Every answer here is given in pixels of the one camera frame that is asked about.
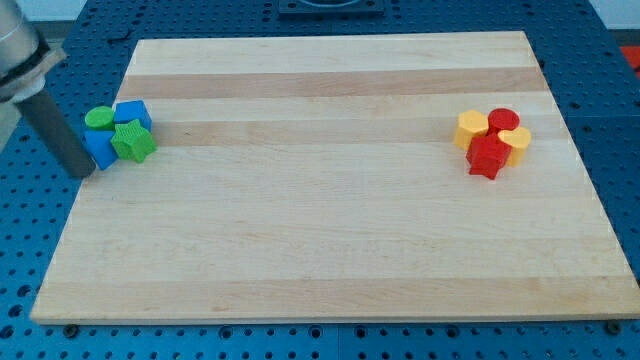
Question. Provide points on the green circle block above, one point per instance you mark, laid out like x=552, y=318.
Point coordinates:
x=100, y=118

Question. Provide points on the yellow hexagon block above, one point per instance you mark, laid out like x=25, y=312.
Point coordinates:
x=470, y=124

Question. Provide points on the blue cube block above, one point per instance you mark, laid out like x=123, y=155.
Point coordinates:
x=133, y=110

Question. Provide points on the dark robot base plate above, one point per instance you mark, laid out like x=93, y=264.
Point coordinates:
x=329, y=7

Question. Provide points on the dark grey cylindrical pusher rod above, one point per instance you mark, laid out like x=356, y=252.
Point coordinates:
x=48, y=121

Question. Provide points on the red circle block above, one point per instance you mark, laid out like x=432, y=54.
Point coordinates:
x=502, y=119

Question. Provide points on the green star block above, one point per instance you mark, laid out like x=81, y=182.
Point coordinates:
x=132, y=141

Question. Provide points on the yellow heart block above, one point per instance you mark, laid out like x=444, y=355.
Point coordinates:
x=519, y=140

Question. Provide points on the light wooden board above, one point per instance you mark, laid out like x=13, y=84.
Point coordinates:
x=315, y=179

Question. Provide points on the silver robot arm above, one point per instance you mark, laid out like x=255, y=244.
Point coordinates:
x=26, y=58

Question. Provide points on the red star block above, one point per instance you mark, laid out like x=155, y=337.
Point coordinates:
x=487, y=155

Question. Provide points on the blue angular block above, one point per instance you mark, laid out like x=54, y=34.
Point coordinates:
x=98, y=143

